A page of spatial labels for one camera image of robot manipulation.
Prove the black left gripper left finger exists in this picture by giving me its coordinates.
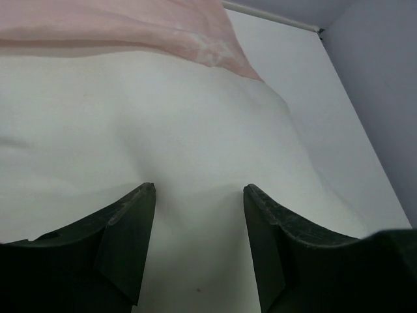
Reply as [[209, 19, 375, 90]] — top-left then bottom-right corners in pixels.
[[1, 183, 156, 312]]

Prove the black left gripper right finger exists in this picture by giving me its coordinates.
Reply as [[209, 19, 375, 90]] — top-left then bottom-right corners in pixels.
[[244, 185, 416, 312]]

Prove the white pillow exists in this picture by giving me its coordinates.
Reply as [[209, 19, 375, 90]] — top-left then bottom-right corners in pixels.
[[1, 47, 367, 312]]

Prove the pink printed pillowcase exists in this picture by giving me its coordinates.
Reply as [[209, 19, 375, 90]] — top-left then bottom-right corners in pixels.
[[1, 1, 259, 80]]

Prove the aluminium back table rail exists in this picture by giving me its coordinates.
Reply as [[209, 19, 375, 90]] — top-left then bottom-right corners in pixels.
[[222, 1, 324, 34]]

